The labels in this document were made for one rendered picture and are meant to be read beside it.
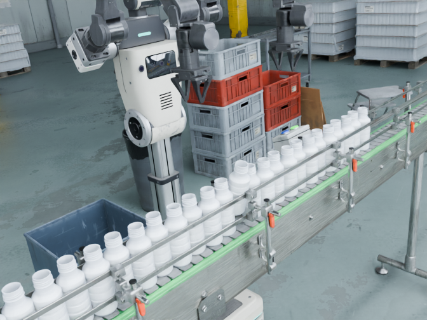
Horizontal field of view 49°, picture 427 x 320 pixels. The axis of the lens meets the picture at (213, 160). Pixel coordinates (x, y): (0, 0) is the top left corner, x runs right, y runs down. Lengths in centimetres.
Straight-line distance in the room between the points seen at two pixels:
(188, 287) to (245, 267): 23
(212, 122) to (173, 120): 202
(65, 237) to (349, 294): 160
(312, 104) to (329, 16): 379
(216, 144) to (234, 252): 265
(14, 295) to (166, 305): 38
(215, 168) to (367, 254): 159
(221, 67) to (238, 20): 779
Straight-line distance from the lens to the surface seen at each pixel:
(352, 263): 296
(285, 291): 273
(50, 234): 172
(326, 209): 168
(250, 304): 225
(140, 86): 176
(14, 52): 1077
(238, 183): 128
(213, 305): 133
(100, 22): 157
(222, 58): 368
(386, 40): 795
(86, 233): 179
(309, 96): 484
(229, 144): 388
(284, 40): 163
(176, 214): 116
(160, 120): 182
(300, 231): 157
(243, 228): 136
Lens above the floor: 170
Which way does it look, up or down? 22 degrees down
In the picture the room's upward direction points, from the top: 6 degrees counter-clockwise
